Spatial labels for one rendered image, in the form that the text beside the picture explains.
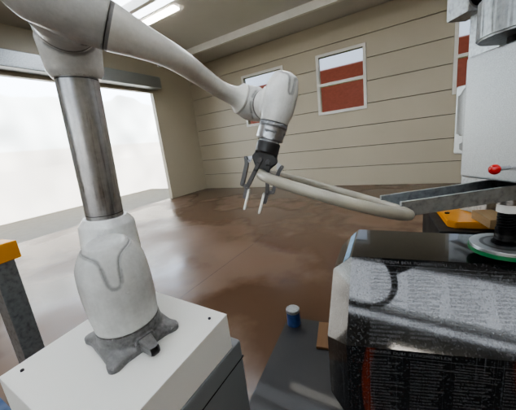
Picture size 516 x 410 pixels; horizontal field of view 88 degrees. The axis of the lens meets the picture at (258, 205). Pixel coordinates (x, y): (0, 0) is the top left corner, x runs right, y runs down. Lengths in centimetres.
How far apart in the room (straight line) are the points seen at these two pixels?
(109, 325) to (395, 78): 712
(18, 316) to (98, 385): 93
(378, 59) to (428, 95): 136
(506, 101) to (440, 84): 615
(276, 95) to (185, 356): 73
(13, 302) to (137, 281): 97
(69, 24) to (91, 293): 55
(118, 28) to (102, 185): 39
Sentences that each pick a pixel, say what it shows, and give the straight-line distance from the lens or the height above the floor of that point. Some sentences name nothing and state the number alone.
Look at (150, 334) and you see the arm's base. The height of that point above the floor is 94.
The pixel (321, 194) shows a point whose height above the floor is 123.
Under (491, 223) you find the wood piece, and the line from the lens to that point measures 188.
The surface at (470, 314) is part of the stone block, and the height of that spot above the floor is 72.
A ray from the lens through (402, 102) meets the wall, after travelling 726.
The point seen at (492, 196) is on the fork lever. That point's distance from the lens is 115.
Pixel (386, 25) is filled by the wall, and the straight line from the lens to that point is 758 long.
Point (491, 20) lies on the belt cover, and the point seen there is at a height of 164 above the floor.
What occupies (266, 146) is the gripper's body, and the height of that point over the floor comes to 135.
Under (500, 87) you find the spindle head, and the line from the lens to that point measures 118.
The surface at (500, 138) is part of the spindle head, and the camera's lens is 117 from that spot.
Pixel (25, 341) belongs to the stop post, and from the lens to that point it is 170.
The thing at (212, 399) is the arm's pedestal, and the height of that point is 74.
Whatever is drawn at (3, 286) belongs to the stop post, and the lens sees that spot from 160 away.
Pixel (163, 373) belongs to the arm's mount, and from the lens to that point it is 72.
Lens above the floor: 136
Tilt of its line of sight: 13 degrees down
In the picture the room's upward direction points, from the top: 7 degrees counter-clockwise
